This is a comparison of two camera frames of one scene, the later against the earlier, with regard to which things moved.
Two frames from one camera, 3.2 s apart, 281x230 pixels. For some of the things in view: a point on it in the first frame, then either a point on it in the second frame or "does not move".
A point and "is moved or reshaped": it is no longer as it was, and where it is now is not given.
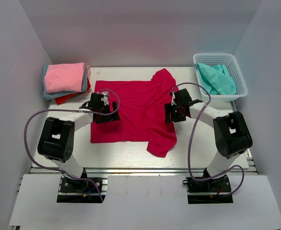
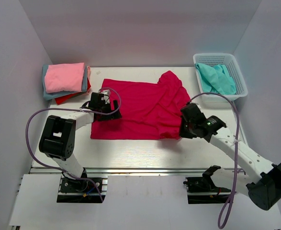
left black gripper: x=114 y=116 does not move
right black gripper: x=169 y=109 to x=183 y=132
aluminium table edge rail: x=144 y=171 does not move
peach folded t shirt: x=88 y=73 does not move
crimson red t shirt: x=142 y=113 is moved or reshaped
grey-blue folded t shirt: x=50 y=96 does not move
